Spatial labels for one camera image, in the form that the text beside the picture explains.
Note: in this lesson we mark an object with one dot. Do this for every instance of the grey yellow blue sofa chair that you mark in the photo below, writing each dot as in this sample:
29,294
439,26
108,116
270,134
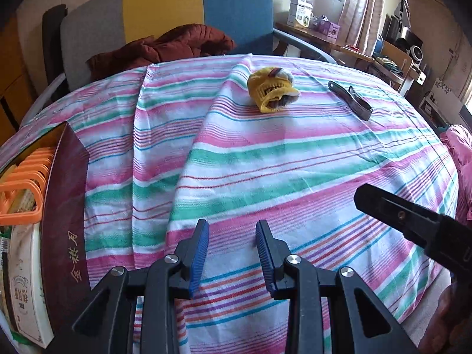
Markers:
162,3

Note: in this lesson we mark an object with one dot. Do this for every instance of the white printed box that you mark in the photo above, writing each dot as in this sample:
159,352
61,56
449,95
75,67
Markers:
24,284

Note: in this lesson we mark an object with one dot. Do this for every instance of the pink cloth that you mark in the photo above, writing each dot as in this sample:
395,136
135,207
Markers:
461,147

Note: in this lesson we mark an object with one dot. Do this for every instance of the dark metal pot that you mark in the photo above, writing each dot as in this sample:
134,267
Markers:
407,37

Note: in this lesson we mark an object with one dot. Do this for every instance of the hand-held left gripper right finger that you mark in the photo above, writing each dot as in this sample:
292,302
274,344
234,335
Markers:
264,258

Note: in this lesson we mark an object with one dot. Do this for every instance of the yellow knit glove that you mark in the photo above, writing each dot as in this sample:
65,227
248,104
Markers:
271,88

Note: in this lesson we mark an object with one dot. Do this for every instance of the white product box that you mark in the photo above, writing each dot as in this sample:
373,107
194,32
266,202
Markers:
300,14

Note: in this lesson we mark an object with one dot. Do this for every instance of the black folding tool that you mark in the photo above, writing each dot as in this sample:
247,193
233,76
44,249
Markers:
350,99

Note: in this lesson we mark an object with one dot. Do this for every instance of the striped pink green blanket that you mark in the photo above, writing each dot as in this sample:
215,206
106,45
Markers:
295,162

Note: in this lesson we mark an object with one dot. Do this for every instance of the wooden chair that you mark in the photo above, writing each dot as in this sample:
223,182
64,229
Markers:
396,53

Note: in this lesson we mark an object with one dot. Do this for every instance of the purple carton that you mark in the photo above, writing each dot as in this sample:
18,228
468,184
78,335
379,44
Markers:
330,29

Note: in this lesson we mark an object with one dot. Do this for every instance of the brown padded jacket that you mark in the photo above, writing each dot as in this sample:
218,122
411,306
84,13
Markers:
177,44

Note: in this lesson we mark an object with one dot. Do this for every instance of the round white fan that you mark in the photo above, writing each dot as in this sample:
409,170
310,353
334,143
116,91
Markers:
416,53

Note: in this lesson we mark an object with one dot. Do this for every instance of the printed cardboard box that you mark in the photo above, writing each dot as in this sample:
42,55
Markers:
446,88

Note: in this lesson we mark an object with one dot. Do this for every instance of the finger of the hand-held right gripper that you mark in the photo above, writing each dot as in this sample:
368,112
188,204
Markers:
391,210

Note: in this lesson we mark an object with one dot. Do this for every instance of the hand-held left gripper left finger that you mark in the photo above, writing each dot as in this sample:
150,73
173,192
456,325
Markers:
198,258

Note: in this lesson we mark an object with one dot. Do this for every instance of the orange plastic rack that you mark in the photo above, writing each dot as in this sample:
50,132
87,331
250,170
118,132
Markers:
27,188

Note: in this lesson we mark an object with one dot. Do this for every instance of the dark red gift box container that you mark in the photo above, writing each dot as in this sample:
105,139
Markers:
68,210

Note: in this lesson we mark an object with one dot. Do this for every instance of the wooden cabinet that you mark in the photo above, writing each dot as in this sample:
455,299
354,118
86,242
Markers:
11,81

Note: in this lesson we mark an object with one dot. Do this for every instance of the wooden side table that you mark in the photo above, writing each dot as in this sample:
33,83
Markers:
317,38

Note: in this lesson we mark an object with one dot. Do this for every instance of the black chair back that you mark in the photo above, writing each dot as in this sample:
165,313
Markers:
53,44

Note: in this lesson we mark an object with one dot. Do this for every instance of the pink patterned curtain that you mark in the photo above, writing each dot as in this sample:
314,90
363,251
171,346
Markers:
359,7

